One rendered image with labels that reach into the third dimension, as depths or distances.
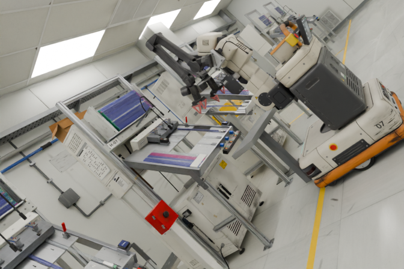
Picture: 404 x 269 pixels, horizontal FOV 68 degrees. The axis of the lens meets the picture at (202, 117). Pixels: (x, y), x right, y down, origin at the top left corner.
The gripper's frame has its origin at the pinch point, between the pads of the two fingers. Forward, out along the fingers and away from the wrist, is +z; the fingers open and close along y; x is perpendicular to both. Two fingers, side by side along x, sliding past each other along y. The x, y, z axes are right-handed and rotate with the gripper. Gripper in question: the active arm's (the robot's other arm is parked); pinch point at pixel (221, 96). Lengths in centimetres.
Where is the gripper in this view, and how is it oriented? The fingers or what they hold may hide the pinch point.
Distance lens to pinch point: 239.9
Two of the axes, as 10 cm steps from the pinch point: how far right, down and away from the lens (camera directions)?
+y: -4.7, 7.2, -5.2
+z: 5.4, 7.0, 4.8
